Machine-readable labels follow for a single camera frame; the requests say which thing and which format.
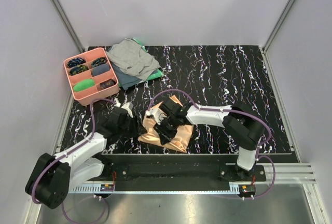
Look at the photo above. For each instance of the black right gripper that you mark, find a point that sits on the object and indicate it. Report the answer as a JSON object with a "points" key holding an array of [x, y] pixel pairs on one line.
{"points": [[165, 136]]}

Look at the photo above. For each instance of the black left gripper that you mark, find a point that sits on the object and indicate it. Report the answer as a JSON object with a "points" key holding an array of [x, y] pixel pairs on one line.
{"points": [[138, 128]]}

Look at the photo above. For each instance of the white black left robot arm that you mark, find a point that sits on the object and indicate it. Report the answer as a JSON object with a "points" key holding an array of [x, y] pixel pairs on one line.
{"points": [[54, 176]]}

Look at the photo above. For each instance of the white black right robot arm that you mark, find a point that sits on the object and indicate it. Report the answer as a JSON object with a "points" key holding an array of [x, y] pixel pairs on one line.
{"points": [[245, 128]]}

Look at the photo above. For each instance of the green folded cloth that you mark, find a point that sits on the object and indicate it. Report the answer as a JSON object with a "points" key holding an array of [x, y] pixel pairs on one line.
{"points": [[157, 73]]}

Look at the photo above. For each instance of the dark brown item in tray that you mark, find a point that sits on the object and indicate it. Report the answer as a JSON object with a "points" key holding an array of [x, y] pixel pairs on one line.
{"points": [[107, 84]]}

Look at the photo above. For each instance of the blue grey folded cloth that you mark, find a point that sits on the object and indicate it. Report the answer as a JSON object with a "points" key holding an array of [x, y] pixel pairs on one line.
{"points": [[125, 81]]}

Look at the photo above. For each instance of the black marbled table mat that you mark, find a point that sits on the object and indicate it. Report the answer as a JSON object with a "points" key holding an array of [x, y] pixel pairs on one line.
{"points": [[211, 75]]}

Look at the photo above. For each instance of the green item in tray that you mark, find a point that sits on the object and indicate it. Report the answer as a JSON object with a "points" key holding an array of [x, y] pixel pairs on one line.
{"points": [[83, 85]]}

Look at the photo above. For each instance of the pink compartment tray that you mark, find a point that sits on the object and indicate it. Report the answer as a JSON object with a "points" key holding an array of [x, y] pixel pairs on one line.
{"points": [[95, 92]]}

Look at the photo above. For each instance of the grey item in tray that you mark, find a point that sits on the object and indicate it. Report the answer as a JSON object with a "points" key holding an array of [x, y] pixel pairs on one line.
{"points": [[100, 69]]}

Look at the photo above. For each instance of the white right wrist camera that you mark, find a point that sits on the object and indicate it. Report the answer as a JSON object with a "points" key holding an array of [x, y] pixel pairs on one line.
{"points": [[157, 114]]}

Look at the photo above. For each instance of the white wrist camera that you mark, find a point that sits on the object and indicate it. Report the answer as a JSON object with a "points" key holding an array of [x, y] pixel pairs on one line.
{"points": [[129, 108], [157, 114]]}

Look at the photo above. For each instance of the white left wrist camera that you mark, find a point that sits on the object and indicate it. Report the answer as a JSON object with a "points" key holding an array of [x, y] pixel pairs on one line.
{"points": [[129, 108]]}

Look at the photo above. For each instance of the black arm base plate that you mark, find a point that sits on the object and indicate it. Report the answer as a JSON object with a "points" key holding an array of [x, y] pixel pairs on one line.
{"points": [[171, 159]]}

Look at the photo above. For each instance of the white slotted cable duct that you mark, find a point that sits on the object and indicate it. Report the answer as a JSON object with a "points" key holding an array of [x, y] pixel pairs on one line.
{"points": [[222, 188]]}

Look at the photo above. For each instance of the aluminium frame rail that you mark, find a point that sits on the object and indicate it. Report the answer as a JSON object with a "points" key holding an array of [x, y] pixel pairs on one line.
{"points": [[280, 172]]}

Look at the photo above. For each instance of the left aluminium frame post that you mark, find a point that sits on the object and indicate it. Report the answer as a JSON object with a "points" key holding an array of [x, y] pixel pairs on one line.
{"points": [[67, 24]]}

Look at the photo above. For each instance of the aluminium frame post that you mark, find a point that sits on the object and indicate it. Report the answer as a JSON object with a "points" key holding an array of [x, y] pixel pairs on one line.
{"points": [[285, 12], [67, 24]]}

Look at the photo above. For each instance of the right aluminium frame post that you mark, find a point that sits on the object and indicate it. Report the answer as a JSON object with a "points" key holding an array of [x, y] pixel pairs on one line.
{"points": [[285, 12]]}

